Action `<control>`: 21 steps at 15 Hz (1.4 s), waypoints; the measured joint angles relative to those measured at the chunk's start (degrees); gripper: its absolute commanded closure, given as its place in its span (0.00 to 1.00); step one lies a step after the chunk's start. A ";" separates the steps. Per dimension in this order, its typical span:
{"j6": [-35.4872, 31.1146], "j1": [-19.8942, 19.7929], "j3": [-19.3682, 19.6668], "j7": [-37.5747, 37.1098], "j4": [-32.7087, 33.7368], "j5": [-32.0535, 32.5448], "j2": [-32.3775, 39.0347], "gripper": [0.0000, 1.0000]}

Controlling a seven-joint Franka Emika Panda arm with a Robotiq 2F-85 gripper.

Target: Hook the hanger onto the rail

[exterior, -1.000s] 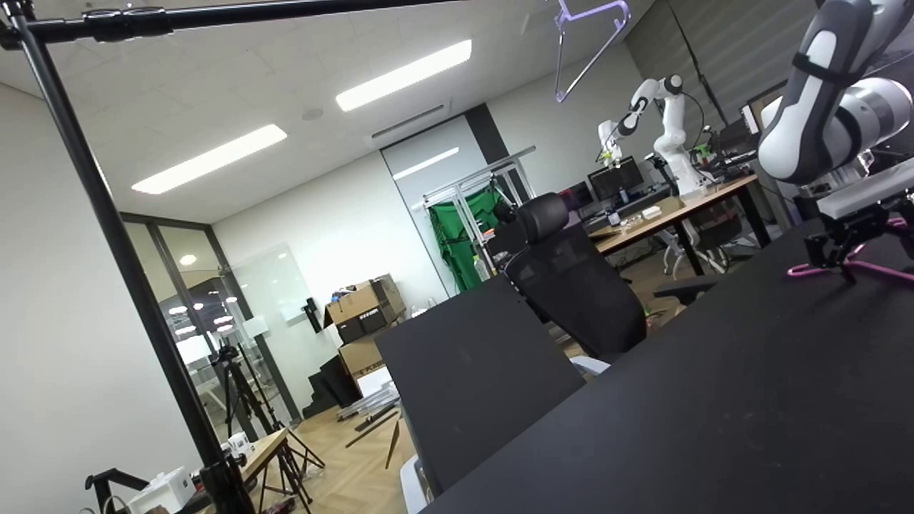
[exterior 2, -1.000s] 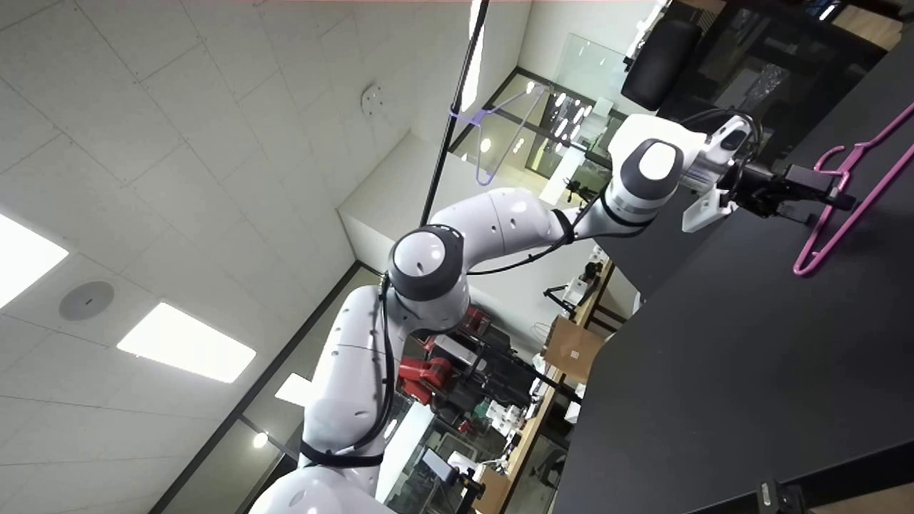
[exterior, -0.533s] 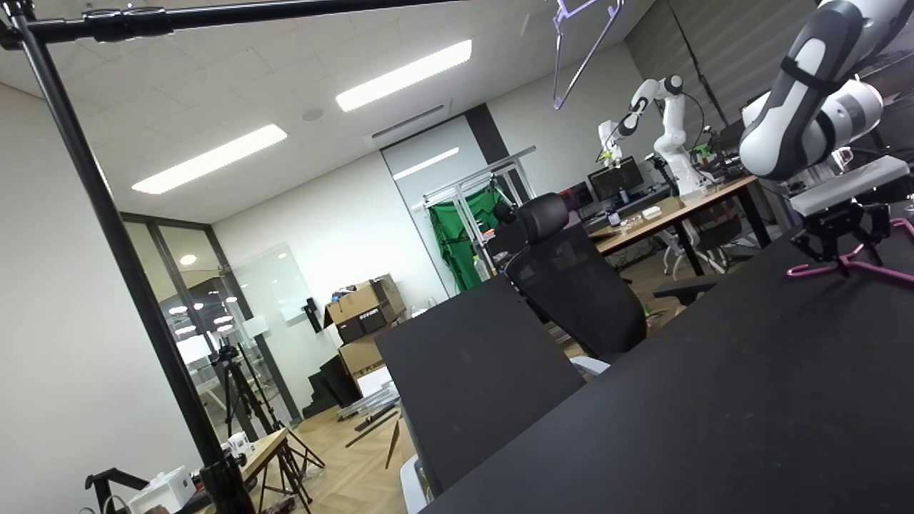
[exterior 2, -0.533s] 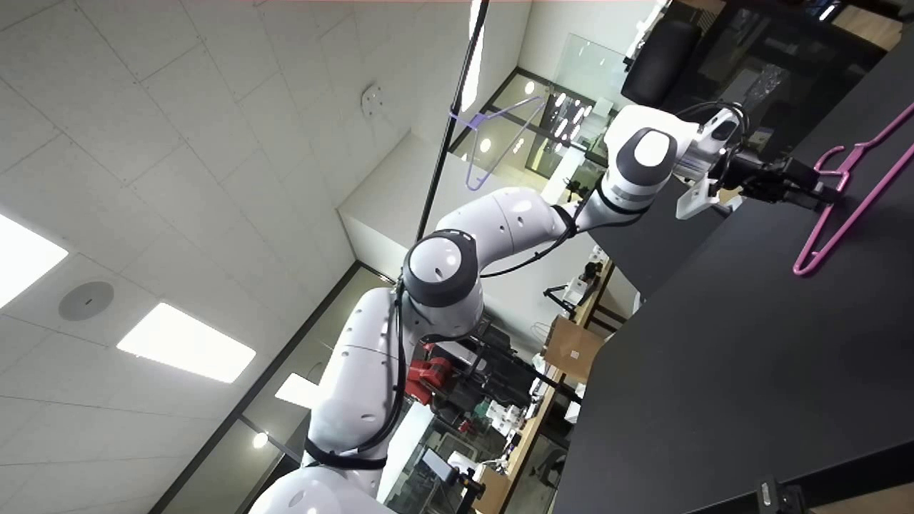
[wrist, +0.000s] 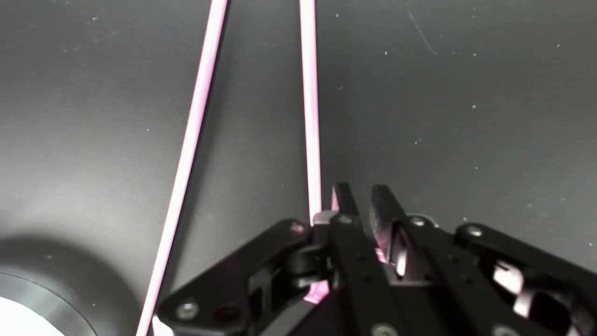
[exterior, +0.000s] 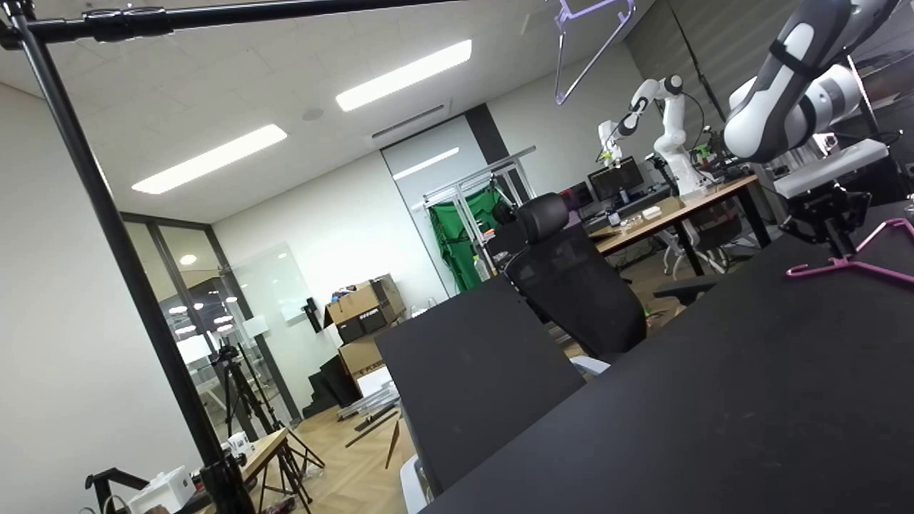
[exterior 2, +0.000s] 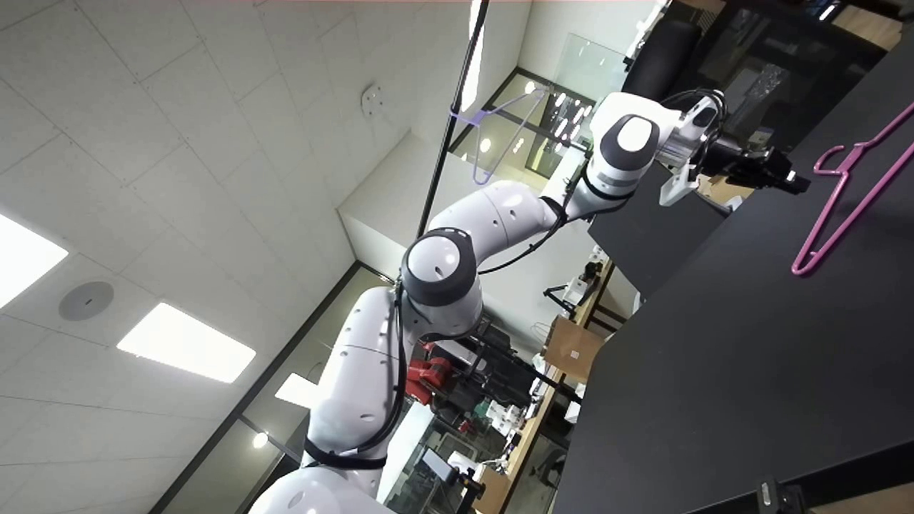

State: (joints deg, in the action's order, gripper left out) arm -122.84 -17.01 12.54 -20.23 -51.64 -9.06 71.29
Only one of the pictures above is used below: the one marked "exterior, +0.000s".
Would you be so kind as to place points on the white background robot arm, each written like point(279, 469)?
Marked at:
point(674, 125)

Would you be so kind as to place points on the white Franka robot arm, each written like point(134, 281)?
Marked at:
point(773, 104)

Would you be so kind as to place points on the long ceiling light panel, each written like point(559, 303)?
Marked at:
point(209, 158)
point(404, 75)

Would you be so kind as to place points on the white small device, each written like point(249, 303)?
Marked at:
point(160, 490)

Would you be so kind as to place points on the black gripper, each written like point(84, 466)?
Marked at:
point(824, 204)

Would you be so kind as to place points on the black flat board panel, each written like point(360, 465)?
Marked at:
point(476, 382)

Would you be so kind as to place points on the wooden folding stool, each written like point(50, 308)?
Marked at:
point(267, 452)

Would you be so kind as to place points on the small cardboard box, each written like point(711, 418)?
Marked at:
point(360, 359)

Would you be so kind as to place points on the black mesh office chair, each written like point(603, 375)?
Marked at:
point(580, 286)

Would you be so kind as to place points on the lavender clothes hanger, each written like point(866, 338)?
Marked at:
point(594, 59)

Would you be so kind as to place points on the black rack upright pole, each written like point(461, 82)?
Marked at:
point(124, 246)

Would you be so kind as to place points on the silver metal garment rack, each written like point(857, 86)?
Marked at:
point(476, 179)

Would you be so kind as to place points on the black horizontal clothes rail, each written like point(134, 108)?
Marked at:
point(237, 16)

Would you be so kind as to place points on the wooden desk with black legs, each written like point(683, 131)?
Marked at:
point(687, 204)

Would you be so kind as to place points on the dark desktop monitor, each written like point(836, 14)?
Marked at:
point(619, 181)

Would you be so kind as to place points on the pink plastic clothes hanger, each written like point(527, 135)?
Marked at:
point(810, 273)

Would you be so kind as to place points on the green cloth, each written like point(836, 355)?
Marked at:
point(457, 243)

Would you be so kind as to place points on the black camera tripod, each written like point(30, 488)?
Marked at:
point(231, 382)

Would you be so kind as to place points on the large cardboard box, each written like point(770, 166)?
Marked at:
point(357, 303)

